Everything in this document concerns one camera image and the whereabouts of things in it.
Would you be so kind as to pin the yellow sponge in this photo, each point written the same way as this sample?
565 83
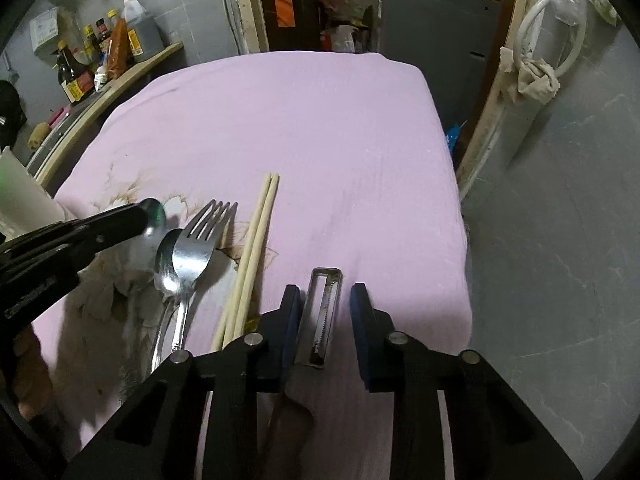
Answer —
37 134

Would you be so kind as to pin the white plastic utensil holder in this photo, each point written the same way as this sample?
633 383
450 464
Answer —
20 195

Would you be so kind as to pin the black wok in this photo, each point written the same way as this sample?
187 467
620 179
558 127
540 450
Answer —
10 110

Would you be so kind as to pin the white wall box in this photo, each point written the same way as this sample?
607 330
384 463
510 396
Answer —
45 32

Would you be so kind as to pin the person's left hand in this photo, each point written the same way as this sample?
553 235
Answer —
30 375

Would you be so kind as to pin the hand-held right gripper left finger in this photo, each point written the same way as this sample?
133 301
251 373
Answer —
290 320

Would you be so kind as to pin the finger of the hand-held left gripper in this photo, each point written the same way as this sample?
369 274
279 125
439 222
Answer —
120 220

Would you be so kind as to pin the blue packet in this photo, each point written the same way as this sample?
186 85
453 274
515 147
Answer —
454 139

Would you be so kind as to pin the large cooking oil jug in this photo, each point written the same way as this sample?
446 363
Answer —
142 32

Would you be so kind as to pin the grey cabinet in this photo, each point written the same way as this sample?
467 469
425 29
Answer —
435 45

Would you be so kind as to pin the metal fork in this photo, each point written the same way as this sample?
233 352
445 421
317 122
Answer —
192 255

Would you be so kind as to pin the orange sheet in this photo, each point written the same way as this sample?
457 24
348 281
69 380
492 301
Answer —
285 7

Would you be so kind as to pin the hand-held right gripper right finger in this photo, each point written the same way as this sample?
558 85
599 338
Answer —
360 330

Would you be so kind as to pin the beige rag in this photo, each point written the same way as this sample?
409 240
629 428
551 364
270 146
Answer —
535 85

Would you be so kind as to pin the white hanging cloth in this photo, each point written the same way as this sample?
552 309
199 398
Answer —
602 2

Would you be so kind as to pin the small white squeeze bottle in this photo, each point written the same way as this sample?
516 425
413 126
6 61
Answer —
100 79

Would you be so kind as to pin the pink floral cloth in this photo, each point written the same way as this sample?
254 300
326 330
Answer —
310 150

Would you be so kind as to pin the orange-brown sauce pouch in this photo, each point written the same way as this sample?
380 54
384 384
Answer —
119 50

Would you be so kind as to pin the dark brown door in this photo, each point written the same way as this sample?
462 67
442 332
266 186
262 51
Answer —
310 5

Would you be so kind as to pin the metal spoon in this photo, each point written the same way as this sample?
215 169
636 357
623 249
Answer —
164 266

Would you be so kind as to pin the pale wooden chopstick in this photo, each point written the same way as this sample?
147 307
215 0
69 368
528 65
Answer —
260 255
247 255

